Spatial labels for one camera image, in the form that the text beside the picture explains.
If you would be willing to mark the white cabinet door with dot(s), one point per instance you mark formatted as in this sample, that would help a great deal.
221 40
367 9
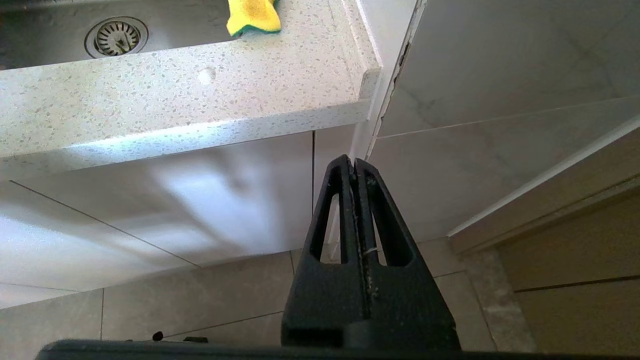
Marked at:
200 210

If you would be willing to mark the yellow green sponge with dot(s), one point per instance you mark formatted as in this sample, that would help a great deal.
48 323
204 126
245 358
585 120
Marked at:
252 15

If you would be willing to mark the round metal drain strainer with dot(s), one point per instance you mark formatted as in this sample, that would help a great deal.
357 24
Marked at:
116 37

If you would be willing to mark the stainless steel sink basin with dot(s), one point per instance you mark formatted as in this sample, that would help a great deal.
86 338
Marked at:
45 30

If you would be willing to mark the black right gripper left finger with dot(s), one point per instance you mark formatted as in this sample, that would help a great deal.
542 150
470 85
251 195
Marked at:
325 300

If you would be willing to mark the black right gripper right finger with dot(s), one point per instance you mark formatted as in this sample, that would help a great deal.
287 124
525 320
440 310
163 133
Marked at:
410 310

